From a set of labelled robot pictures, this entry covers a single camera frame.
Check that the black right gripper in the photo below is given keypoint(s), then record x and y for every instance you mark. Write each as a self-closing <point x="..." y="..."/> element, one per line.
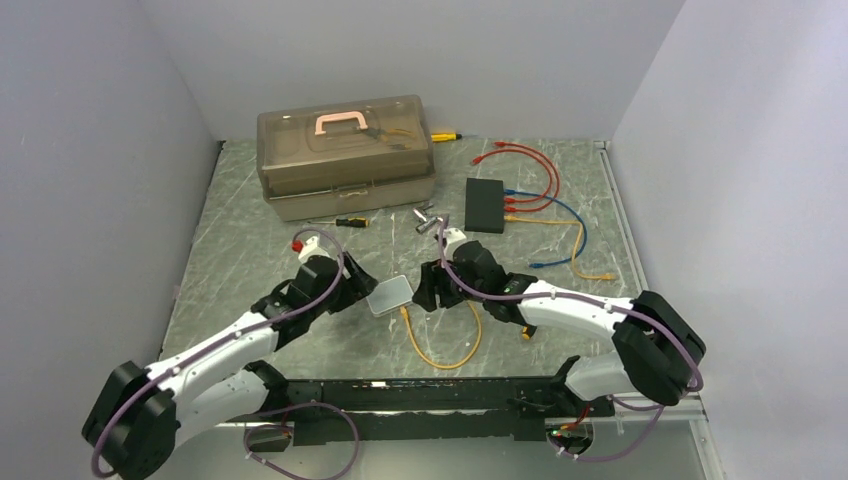
<point x="433" y="283"/>

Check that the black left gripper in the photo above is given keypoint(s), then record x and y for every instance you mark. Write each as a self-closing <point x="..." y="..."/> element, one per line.
<point x="356" y="286"/>

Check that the black network switch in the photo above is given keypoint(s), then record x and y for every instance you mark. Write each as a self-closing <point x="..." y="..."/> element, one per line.
<point x="484" y="206"/>

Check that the small white switch box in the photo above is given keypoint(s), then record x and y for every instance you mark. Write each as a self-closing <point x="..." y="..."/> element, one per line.
<point x="390" y="295"/>

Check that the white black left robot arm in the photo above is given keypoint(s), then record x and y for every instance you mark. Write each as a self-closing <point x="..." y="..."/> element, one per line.
<point x="143" y="414"/>

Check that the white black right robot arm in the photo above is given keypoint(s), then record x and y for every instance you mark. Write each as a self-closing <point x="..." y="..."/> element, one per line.
<point x="654" y="350"/>

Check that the black yellow screwdriver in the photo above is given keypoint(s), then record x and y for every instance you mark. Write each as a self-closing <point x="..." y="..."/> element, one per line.
<point x="352" y="222"/>

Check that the chrome socket adapter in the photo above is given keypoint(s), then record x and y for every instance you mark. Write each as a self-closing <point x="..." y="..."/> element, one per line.
<point x="426" y="218"/>

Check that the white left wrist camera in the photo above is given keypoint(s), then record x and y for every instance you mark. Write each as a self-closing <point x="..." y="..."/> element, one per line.
<point x="315" y="245"/>

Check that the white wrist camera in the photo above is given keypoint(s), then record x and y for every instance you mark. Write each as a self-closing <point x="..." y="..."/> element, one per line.
<point x="452" y="238"/>
<point x="315" y="245"/>

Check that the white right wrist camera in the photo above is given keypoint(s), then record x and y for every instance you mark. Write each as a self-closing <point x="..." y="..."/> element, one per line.
<point x="452" y="238"/>

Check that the brown translucent toolbox pink handle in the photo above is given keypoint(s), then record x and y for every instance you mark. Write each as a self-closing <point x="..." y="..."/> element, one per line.
<point x="345" y="157"/>

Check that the yellow handled screwdriver by wall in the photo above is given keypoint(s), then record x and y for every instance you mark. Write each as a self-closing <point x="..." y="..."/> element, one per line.
<point x="446" y="137"/>

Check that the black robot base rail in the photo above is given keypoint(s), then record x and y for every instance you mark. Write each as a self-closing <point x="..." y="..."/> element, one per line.
<point x="522" y="408"/>

